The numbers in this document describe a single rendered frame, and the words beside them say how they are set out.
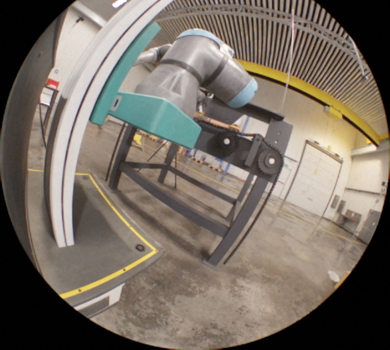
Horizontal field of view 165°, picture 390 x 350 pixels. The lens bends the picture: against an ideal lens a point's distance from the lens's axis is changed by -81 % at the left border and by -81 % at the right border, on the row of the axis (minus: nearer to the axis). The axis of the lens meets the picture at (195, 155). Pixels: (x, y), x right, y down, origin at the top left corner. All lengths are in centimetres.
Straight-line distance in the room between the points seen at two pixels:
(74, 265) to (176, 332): 53
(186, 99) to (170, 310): 86
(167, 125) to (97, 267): 44
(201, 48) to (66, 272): 65
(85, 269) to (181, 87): 53
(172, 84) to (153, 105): 7
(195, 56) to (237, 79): 12
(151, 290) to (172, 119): 80
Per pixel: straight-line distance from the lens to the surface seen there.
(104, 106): 33
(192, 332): 83
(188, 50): 32
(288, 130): 98
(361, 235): 1061
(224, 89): 36
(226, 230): 97
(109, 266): 49
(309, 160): 1123
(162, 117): 21
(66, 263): 49
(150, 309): 80
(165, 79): 27
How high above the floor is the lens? 74
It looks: 3 degrees down
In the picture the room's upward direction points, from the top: 24 degrees clockwise
